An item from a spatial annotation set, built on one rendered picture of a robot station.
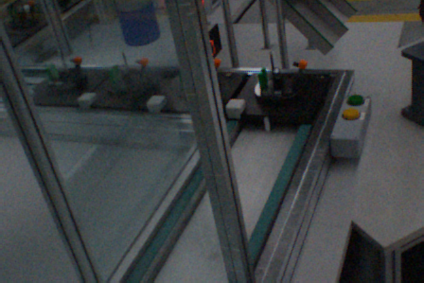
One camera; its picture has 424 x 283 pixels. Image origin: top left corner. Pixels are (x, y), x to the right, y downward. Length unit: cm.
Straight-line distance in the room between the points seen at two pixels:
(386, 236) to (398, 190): 16
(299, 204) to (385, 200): 25
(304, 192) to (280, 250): 18
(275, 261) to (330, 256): 18
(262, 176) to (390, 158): 34
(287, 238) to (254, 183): 26
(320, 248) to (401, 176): 31
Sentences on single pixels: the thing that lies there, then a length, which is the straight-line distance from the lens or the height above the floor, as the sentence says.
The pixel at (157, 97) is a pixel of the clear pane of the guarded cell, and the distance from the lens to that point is 55.
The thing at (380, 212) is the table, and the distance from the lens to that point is 135.
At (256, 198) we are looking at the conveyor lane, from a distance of 132.
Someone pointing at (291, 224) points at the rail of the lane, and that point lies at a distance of 118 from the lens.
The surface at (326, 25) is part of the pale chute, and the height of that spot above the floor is 103.
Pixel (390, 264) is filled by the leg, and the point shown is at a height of 78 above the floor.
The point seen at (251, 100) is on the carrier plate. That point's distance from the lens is 160.
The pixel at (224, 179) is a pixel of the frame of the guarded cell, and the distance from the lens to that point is 68.
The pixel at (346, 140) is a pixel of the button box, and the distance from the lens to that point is 141.
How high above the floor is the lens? 175
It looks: 31 degrees down
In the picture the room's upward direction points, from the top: 11 degrees counter-clockwise
